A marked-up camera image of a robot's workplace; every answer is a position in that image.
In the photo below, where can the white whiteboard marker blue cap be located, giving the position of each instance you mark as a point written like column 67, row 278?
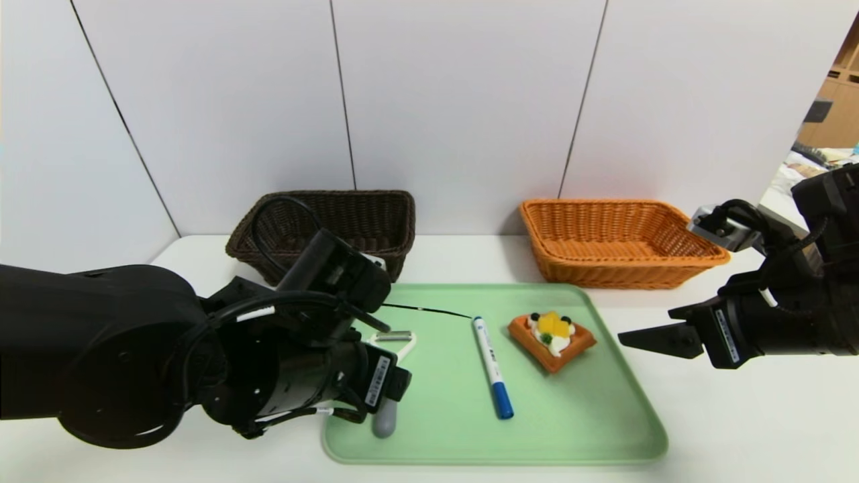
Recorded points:
column 491, row 365

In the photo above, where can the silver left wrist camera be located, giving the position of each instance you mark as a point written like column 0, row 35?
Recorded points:
column 335, row 268

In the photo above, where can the orange wicker basket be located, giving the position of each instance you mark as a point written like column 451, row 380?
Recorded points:
column 604, row 272

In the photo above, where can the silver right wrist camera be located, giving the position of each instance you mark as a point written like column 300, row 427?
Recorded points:
column 721, row 228

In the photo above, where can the dark brown wicker basket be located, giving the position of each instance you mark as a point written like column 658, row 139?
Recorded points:
column 376, row 221

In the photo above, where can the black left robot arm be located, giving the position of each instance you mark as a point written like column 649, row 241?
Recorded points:
column 100, row 335

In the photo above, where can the small black screen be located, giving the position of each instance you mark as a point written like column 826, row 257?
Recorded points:
column 815, row 111

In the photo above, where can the wooden shelf cabinet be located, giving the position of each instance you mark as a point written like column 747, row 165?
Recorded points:
column 839, row 114

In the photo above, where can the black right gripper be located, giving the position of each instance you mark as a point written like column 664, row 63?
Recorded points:
column 725, row 337

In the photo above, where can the toy waffle with fruit cream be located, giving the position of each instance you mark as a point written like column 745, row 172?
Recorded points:
column 547, row 355

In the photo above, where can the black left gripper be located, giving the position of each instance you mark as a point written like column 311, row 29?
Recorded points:
column 379, row 380

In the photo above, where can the light green plastic tray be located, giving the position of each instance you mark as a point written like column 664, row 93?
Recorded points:
column 456, row 409

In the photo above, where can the white crumpled cloth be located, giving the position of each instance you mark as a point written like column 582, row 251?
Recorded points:
column 788, row 181

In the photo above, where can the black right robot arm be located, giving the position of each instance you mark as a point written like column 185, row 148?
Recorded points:
column 819, row 322

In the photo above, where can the white background table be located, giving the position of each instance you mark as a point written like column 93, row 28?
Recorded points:
column 772, row 201

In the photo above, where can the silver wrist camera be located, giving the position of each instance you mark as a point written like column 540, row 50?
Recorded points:
column 335, row 268
column 721, row 228

